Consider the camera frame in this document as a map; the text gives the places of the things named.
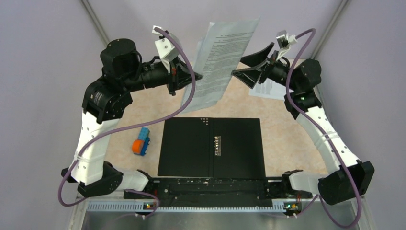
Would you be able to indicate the printed paper stack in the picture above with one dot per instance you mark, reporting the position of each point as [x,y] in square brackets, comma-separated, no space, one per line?
[219,54]

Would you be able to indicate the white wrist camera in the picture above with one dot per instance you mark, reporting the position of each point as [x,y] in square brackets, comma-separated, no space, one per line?
[285,42]
[166,50]

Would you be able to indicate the single printed paper sheet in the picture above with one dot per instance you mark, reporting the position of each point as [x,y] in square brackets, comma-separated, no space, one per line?
[269,89]

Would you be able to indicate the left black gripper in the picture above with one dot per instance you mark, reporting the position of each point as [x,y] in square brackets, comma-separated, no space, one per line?
[180,75]

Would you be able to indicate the blue orange toy car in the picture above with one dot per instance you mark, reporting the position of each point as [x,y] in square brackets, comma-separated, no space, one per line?
[140,145]

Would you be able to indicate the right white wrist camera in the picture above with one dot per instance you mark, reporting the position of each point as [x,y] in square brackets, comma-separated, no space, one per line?
[285,42]

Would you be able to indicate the teal folder black inside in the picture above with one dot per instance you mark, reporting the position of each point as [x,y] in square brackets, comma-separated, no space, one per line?
[212,148]

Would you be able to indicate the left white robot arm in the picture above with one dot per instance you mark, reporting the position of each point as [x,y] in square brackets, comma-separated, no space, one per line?
[103,106]

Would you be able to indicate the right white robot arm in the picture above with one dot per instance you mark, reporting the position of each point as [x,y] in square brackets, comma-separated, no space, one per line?
[347,176]

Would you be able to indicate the aluminium frame rail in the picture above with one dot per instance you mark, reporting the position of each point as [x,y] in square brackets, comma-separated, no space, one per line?
[144,207]

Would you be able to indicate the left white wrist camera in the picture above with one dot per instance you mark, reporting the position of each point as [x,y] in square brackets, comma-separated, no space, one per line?
[166,50]

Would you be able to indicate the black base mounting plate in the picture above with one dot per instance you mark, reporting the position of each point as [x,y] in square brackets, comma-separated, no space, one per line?
[208,192]

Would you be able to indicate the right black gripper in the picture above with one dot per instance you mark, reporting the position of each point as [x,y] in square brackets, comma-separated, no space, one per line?
[251,75]

